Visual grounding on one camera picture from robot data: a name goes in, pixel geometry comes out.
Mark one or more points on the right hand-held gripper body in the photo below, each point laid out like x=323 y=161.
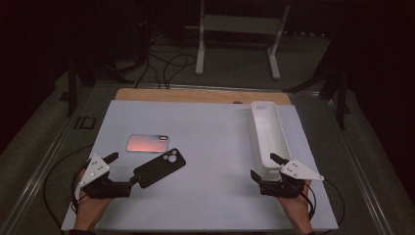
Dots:
x=284 y=189

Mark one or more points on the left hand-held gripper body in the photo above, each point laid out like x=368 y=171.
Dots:
x=104 y=187

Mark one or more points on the black phone case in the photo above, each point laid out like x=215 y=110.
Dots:
x=156 y=169

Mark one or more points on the long white plastic tray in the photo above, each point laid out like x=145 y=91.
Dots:
x=269 y=130

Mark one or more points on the smartphone with gradient back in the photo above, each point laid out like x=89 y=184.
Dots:
x=147 y=143

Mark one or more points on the person's right hand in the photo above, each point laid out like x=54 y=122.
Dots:
x=297 y=207

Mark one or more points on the person's left hand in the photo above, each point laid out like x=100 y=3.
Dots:
x=89 y=209

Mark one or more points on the white table mat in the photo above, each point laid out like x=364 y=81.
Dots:
x=202 y=147

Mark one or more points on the wooden table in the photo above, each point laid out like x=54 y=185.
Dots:
x=182 y=96

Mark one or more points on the white metal stand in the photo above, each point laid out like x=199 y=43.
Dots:
x=241 y=24

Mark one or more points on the black rectangular floor frame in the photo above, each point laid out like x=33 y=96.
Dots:
x=84 y=123

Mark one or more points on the silver metal floor rail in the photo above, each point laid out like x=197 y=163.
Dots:
x=359 y=163
x=39 y=169
x=208 y=87

